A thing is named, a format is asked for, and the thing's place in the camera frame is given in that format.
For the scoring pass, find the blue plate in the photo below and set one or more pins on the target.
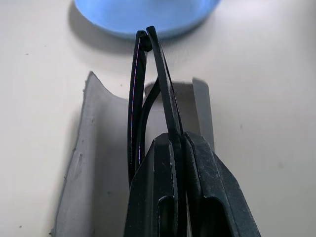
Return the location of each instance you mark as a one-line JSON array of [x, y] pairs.
[[148, 14]]

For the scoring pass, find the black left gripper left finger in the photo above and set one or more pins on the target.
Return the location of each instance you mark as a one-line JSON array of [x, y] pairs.
[[153, 187]]

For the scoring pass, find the black sunglasses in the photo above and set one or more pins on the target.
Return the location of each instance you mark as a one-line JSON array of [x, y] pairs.
[[166, 98]]

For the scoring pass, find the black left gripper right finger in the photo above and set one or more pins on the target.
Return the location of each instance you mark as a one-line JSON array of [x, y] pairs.
[[217, 197]]

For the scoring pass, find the grey open glasses case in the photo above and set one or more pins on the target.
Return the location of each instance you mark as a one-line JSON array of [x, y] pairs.
[[81, 160]]

